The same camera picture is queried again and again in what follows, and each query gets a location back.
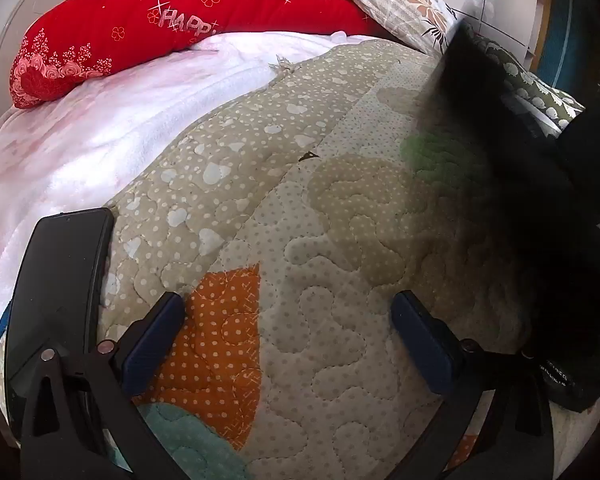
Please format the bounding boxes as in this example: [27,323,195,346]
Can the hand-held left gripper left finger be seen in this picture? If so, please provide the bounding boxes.
[20,291,207,480]

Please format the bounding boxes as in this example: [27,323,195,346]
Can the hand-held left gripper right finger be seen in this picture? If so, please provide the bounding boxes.
[390,290,554,480]

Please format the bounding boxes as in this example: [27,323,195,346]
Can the black pants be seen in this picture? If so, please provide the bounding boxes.
[409,19,600,413]

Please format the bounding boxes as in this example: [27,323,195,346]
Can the black smartphone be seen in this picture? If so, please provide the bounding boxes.
[2,207,116,443]

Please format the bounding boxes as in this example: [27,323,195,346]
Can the patchwork heart quilt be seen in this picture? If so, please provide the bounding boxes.
[0,40,587,480]

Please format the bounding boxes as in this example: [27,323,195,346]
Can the white fleece blanket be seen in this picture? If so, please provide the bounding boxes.
[0,31,352,353]

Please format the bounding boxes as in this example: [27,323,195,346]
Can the green pillow with white shells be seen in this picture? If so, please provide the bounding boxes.
[472,35,587,135]

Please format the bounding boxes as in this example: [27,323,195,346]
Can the long red embroidered pillow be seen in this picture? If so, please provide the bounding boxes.
[9,0,387,110]

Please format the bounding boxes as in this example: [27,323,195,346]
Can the white floral pillow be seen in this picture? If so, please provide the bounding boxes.
[302,0,470,56]

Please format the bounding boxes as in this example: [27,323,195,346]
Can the white curved headboard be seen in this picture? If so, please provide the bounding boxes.
[0,0,108,131]

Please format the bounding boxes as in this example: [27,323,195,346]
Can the wooden door frame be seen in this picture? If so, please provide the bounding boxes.
[529,0,556,73]

